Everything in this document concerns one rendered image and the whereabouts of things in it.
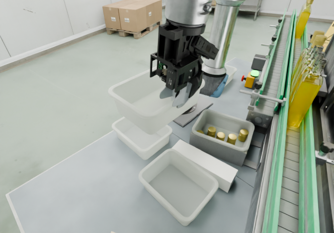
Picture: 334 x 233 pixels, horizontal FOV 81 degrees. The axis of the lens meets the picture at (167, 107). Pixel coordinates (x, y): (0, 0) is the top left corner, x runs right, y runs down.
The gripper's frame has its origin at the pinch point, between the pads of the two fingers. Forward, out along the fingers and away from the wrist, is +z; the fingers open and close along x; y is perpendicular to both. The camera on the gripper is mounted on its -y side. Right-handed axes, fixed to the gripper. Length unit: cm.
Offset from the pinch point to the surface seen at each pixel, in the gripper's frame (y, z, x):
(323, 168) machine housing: -39, 28, 42
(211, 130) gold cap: -24.9, 29.2, 2.0
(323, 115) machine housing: -70, 27, 35
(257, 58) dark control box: -104, 29, -11
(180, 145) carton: -10.1, 30.2, -2.8
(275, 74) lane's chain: -79, 22, 7
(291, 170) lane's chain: -19.6, 19.2, 31.1
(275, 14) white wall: -616, 121, -133
